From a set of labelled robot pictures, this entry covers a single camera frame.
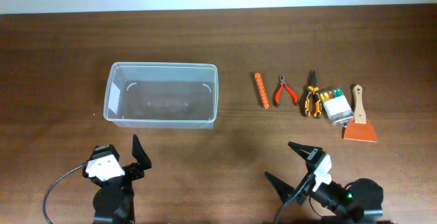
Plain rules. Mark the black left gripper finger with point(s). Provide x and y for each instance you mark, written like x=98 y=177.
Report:
x=139 y=154
x=100 y=151

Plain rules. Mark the wooden handled orange scraper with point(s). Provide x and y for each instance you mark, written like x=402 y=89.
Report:
x=360 y=128

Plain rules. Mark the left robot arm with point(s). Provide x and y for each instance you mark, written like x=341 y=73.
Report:
x=114 y=201

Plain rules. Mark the orange perforated strip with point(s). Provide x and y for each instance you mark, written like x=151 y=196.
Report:
x=262 y=90

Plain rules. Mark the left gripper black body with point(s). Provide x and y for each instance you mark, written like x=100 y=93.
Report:
x=130 y=173

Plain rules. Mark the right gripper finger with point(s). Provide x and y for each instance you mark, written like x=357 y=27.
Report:
x=284 y=190
x=307 y=152

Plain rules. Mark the orange black long-nose pliers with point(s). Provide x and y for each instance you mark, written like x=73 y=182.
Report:
x=312 y=101

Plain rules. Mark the clear screwdriver bit case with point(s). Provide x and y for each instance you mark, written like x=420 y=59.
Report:
x=336 y=106

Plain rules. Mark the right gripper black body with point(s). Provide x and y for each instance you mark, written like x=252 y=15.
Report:
x=302 y=187

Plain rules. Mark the clear plastic container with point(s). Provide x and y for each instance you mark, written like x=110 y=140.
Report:
x=162 y=95

